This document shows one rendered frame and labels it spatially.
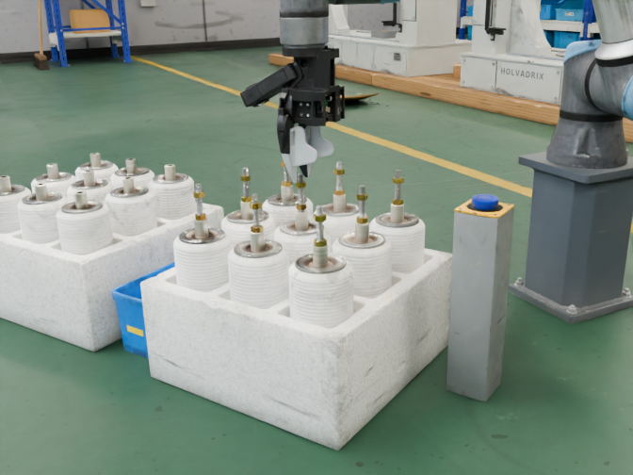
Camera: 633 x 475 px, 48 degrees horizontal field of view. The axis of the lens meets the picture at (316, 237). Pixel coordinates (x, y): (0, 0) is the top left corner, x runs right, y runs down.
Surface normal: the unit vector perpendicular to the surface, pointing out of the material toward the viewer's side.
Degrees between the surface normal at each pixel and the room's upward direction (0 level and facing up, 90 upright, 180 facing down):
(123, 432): 0
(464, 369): 90
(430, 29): 90
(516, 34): 90
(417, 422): 0
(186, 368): 90
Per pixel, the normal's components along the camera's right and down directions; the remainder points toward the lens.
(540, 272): -0.89, 0.17
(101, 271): 0.84, 0.17
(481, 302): -0.56, 0.29
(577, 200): -0.32, 0.33
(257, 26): 0.45, 0.29
